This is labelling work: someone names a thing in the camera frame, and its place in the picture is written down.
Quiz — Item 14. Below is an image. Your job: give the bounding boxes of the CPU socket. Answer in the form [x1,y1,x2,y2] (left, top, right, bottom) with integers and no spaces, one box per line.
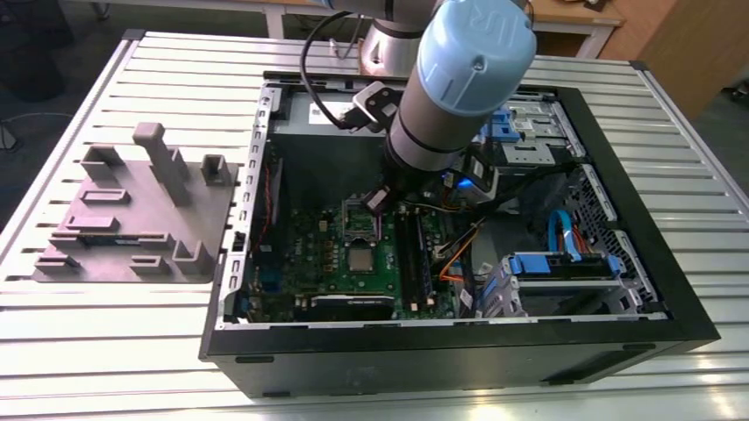
[343,246,381,277]

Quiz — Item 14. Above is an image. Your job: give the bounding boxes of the black graphics card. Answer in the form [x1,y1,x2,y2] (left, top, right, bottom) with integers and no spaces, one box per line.
[295,291,396,324]

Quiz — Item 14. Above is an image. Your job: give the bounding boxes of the hard disk in blue carrier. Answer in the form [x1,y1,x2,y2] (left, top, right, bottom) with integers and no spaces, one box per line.
[507,253,622,282]

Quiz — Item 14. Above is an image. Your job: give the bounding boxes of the silver CPU green edge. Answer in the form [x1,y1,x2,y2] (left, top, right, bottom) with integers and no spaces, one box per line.
[347,248,376,271]

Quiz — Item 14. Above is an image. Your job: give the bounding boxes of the perforated metal drive cage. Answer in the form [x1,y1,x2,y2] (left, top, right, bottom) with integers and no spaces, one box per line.
[473,253,668,320]

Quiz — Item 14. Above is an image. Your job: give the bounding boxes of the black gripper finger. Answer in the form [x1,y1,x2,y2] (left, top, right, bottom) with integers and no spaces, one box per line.
[361,187,392,217]

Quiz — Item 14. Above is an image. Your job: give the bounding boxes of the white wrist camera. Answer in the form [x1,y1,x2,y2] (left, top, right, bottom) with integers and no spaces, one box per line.
[349,80,405,133]

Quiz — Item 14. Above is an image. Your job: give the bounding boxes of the black sleeved cable bundle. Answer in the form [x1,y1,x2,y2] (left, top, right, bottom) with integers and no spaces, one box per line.
[467,164,580,229]

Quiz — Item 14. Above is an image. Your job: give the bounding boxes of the brown wooden cabinet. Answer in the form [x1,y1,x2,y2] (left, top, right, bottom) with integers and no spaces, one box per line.
[602,0,749,119]

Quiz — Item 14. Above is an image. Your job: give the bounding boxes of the blue plastic drive latch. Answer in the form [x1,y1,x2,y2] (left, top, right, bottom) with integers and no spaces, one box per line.
[479,109,523,145]

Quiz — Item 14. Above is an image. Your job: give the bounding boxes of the dark RAM stick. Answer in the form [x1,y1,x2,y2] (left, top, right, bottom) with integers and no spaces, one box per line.
[78,235,142,247]
[408,210,439,303]

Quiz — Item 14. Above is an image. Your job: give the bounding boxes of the black cable metal plug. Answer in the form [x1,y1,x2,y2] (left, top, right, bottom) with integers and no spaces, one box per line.
[327,15,367,61]

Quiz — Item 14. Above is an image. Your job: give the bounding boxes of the wooden desk white frame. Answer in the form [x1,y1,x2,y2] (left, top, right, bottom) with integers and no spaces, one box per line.
[256,0,626,61]

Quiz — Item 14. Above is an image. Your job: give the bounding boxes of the grey power supply unit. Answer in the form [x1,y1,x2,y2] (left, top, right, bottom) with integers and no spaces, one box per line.
[266,91,388,207]

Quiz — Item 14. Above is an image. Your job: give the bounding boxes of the green motherboard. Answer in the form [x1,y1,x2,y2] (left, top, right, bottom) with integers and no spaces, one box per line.
[240,205,464,325]

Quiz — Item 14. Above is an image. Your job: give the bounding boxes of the grey parts rack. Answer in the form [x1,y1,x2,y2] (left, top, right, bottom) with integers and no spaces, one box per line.
[29,122,244,285]

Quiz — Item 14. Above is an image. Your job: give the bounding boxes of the black PC case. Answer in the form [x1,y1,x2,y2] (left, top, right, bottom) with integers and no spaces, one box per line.
[196,69,722,400]

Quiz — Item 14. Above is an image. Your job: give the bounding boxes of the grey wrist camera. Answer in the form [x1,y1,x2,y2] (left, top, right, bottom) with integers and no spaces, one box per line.
[460,153,499,201]

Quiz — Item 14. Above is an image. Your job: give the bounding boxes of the metal socket cover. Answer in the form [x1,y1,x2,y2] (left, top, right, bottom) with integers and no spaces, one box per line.
[340,197,383,243]

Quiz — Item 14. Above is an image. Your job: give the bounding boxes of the blue data cable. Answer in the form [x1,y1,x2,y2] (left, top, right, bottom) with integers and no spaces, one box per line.
[548,210,586,264]

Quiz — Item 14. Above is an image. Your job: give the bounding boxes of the black camera cable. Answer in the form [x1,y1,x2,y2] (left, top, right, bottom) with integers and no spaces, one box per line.
[299,11,367,132]

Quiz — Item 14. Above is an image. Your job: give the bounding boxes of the orange wire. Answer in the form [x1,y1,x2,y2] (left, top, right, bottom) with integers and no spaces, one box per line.
[436,225,487,285]

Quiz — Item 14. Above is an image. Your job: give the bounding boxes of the black RAM slot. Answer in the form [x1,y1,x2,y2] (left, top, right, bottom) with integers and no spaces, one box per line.
[392,209,417,308]

